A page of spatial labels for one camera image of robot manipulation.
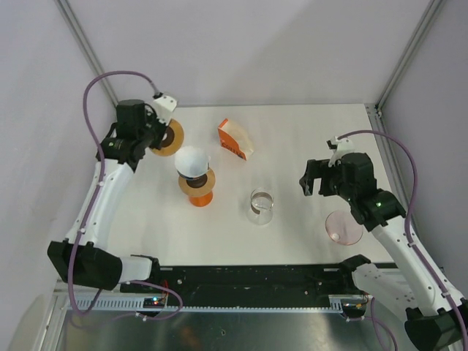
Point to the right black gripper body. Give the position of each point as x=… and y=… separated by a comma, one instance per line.
x=334, y=172

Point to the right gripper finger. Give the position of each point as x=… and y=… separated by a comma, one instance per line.
x=327, y=187
x=310, y=175

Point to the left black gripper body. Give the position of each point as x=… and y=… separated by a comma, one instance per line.
x=154, y=131

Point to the white paper coffee filter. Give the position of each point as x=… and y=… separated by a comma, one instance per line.
x=191, y=160

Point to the clear glass carafe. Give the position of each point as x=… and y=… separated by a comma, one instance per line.
x=260, y=210

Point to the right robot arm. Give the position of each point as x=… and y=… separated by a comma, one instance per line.
x=433, y=311

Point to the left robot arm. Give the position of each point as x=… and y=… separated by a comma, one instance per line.
x=82, y=257

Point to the orange coffee filter box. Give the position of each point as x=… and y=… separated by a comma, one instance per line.
x=234, y=138

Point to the orange glass carafe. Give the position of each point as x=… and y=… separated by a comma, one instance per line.
x=201, y=201

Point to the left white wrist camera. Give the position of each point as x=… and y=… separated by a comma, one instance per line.
x=164, y=106

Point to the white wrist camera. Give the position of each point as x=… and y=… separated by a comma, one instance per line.
x=339, y=147
x=164, y=106

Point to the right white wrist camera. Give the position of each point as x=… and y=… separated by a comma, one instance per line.
x=339, y=147

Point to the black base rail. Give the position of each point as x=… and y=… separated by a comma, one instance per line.
x=257, y=284

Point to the aluminium frame post left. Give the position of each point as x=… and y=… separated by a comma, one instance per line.
x=89, y=54

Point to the aluminium frame post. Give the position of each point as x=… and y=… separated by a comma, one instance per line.
x=89, y=54
x=410, y=50

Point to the white cable duct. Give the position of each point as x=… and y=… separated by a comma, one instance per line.
x=334, y=304

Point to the aluminium frame post right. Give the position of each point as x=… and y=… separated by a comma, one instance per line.
x=410, y=50

